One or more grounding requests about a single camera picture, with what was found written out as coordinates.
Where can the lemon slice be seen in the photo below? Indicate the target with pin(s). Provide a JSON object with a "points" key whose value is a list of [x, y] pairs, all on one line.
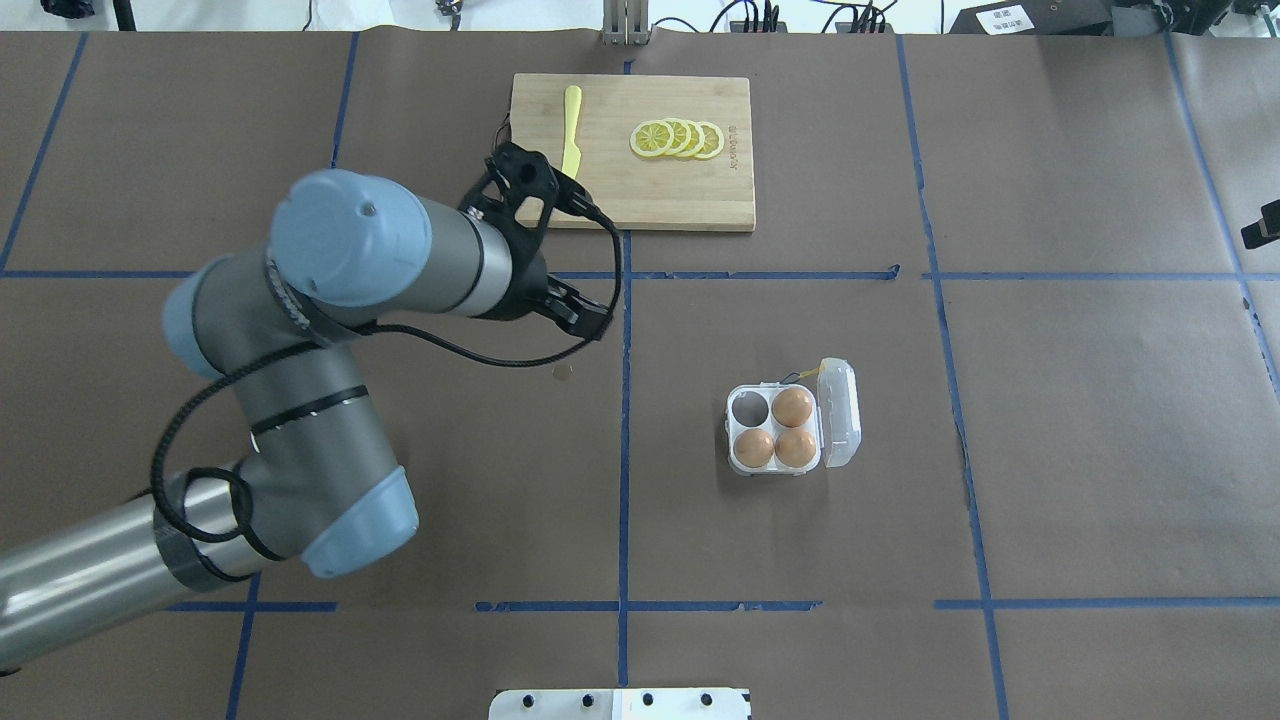
{"points": [[650, 139], [695, 138], [678, 135]]}

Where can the brown egg front carton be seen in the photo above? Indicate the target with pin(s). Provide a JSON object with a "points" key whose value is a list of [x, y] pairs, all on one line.
{"points": [[796, 448]]}

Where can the lemon slice top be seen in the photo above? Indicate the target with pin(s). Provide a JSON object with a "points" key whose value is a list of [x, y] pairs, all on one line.
{"points": [[650, 139]]}

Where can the brown egg rear carton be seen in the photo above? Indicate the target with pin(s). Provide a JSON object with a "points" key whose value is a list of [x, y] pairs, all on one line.
{"points": [[793, 406]]}

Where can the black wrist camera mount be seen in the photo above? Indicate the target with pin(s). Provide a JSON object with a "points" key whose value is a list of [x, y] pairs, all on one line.
{"points": [[520, 190]]}

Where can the lemon slice outermost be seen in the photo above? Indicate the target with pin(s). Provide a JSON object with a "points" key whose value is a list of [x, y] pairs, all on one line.
{"points": [[712, 141]]}

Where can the yellow plastic knife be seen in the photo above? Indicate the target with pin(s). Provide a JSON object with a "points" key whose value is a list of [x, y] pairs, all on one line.
{"points": [[571, 153]]}

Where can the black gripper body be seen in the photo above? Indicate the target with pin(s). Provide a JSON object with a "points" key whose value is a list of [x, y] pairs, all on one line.
{"points": [[523, 290]]}

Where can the brown egg from bowl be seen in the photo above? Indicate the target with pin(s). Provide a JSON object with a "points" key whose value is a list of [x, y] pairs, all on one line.
{"points": [[754, 448]]}

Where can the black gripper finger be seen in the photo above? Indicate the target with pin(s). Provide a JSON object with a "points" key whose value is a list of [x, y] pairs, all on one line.
{"points": [[579, 317], [564, 298]]}

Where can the brown egg carton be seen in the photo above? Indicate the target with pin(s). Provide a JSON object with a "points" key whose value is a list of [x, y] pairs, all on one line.
{"points": [[793, 406], [796, 448]]}

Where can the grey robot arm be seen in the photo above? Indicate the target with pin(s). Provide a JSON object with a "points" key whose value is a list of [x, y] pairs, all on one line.
{"points": [[283, 455]]}

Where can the bamboo cutting board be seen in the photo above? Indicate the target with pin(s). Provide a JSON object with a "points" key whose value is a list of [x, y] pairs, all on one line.
{"points": [[647, 194]]}

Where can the clear plastic egg carton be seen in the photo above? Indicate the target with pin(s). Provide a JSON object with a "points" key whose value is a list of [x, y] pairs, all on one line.
{"points": [[836, 421]]}

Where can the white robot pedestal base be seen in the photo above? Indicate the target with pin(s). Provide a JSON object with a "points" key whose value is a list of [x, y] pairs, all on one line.
{"points": [[623, 703]]}

